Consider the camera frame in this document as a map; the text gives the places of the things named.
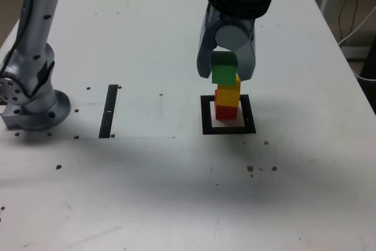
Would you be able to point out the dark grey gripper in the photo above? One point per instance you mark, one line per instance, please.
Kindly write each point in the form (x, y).
(241, 22)

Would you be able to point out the green cube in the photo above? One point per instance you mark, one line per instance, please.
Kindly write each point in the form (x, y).
(223, 71)

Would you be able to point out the yellow cube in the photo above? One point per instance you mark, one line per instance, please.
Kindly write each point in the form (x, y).
(227, 96)

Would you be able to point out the red cube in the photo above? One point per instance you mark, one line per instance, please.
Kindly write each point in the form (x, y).
(226, 113)

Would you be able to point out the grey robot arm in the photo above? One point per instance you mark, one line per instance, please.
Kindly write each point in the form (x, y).
(38, 13)

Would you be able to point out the black tape square outline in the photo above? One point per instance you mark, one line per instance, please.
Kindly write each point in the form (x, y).
(229, 131)

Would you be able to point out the black tape strip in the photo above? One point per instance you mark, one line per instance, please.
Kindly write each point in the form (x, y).
(105, 127)

